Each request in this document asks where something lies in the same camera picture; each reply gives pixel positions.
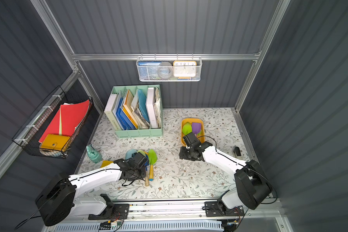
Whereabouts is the green shovel yellow handle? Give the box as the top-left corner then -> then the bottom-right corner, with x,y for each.
182,122 -> 192,135

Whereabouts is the purple shovel pink handle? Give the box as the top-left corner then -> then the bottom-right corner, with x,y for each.
191,122 -> 202,136

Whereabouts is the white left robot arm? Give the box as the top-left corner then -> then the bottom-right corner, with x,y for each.
35,152 -> 149,227

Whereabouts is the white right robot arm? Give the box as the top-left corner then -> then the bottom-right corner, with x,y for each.
179,132 -> 273,214

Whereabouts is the yellow plastic storage box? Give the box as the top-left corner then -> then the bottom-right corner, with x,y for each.
181,118 -> 205,146

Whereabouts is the blue box in basket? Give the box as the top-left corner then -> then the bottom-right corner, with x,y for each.
137,61 -> 161,81

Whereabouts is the teal toy scoop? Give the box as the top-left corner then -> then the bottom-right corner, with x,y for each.
125,149 -> 137,160

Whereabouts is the yellow toy piece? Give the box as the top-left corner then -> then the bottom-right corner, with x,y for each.
101,160 -> 114,168

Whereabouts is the green spray bottle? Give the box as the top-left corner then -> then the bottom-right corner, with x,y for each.
86,144 -> 102,163

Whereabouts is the black stapler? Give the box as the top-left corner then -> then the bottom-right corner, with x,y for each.
233,147 -> 241,157

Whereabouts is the green desktop file organizer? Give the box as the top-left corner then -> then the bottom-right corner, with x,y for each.
104,85 -> 163,138

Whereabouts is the yellow wallet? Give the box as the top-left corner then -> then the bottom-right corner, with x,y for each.
40,134 -> 70,151

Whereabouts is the yellow white alarm clock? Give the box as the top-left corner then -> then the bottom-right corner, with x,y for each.
173,61 -> 197,78

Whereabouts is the red paper folder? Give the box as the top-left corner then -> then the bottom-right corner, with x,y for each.
39,100 -> 90,143

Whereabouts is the grey tape roll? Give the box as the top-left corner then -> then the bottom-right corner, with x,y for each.
157,61 -> 173,80

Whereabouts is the wooden handle toy tool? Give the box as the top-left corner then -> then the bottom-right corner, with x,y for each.
145,175 -> 149,187

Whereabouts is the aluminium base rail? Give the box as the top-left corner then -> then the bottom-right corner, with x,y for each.
88,200 -> 246,221

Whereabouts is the white wire wall basket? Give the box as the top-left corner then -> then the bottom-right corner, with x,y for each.
136,55 -> 203,82

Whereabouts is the black wire side basket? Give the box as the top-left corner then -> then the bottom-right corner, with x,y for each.
12,86 -> 93,159

